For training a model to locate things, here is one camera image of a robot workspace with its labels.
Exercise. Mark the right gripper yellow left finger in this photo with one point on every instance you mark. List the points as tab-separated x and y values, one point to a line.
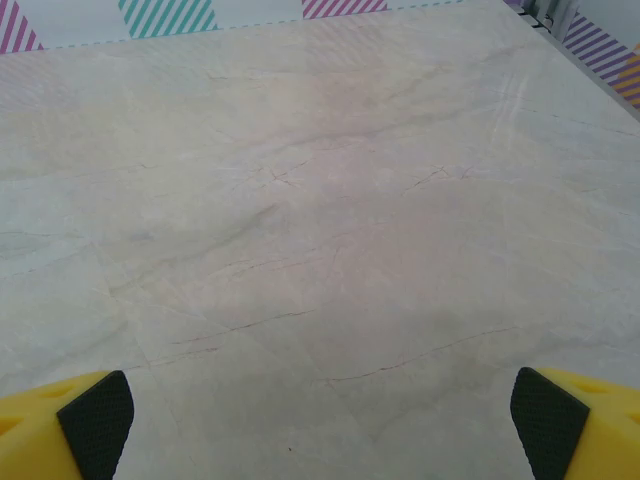
60	430

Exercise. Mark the aluminium corner post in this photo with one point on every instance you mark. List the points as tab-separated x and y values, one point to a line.
550	10

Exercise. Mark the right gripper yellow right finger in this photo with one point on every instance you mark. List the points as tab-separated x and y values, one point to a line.
590	430

